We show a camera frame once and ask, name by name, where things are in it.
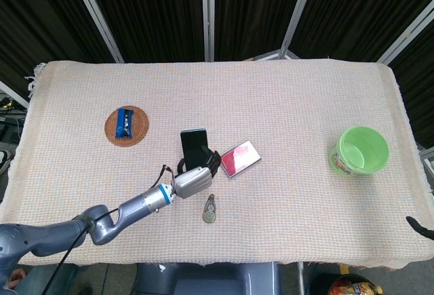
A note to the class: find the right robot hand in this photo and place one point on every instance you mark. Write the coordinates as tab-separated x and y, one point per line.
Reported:
420	229

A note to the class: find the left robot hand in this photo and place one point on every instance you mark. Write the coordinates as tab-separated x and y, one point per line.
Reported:
195	179

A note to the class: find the black smartphone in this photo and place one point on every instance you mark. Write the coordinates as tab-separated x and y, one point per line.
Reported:
195	149

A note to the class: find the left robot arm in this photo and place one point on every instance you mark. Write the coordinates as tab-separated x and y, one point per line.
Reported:
84	220

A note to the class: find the correction tape dispenser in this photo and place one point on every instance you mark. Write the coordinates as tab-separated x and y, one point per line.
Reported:
210	212

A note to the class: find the red metal card case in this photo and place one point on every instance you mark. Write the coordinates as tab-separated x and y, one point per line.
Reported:
240	159

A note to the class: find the snack bag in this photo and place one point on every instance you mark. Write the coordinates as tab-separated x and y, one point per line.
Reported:
356	286

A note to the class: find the round woven brown coaster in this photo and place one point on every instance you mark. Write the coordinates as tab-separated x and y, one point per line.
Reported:
126	125

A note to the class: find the blue snack packet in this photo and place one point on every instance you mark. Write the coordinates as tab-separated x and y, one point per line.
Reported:
123	122

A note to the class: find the green plastic bucket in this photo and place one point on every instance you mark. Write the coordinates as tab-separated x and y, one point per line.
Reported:
361	155

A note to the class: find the dark blue chair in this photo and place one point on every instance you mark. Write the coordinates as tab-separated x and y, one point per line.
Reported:
208	279

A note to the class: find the beige woven tablecloth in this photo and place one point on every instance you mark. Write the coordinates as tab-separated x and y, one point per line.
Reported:
271	105

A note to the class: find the black folding screen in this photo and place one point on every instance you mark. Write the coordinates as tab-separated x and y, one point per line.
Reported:
217	13

